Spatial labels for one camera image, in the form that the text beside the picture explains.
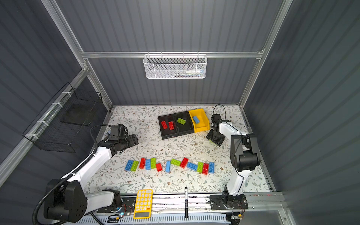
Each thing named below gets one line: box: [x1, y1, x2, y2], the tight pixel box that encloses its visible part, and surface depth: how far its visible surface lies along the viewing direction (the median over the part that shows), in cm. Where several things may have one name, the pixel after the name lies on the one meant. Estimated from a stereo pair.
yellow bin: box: [188, 108, 210, 134], surface depth 111 cm
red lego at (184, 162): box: [180, 157, 189, 169], surface depth 90 cm
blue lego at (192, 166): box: [186, 162, 198, 172], surface depth 88 cm
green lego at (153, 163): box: [150, 157, 157, 169], surface depth 88 cm
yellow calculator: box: [133, 189, 154, 220], surface depth 75 cm
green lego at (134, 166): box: [130, 160, 140, 173], surface depth 88 cm
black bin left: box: [157, 113, 179, 140], surface depth 107 cm
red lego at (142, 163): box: [139, 157, 146, 170], surface depth 88 cm
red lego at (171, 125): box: [168, 120, 175, 131], surface depth 107 cm
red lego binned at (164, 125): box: [160, 120, 168, 130], surface depth 107 cm
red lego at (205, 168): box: [202, 163, 210, 175], surface depth 87 cm
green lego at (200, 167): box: [196, 161, 204, 173], surface depth 88 cm
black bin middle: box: [173, 111, 195, 136], surface depth 110 cm
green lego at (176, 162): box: [170, 158, 182, 167], surface depth 90 cm
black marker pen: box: [184, 186, 188, 218], surface depth 76 cm
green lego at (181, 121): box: [176, 117, 187, 125], surface depth 111 cm
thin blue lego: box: [165, 160, 172, 173], surface depth 88 cm
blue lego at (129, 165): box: [124, 159, 134, 172], surface depth 88 cm
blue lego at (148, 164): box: [145, 158, 151, 171], surface depth 88 cm
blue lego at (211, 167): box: [208, 161, 216, 174], surface depth 86 cm
